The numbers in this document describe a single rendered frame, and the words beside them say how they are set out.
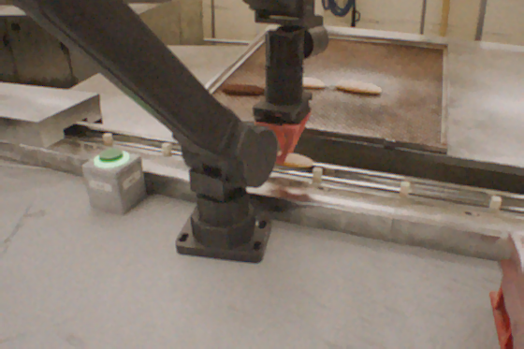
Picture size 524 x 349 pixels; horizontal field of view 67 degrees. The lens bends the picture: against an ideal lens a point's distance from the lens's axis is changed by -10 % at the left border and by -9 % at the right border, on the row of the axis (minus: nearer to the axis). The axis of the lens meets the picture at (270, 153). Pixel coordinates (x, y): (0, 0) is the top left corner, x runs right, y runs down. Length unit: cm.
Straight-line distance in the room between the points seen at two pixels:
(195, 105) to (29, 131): 51
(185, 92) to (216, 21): 445
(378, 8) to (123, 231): 390
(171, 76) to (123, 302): 28
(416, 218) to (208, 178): 29
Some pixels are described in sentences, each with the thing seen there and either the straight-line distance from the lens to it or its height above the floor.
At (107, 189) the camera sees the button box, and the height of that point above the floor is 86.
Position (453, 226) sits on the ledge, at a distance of 62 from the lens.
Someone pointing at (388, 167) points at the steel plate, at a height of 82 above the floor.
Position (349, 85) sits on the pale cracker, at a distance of 93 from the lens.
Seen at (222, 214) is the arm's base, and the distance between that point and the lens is 56.
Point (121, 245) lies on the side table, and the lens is 64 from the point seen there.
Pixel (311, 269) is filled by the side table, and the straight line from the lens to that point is 57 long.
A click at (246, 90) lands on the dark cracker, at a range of 92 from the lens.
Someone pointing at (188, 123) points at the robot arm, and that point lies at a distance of 45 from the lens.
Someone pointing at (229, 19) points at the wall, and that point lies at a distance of 481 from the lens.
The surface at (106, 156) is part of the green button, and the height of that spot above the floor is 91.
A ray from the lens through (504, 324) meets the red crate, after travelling 53.
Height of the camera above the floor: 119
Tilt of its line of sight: 25 degrees down
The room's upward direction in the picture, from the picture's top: straight up
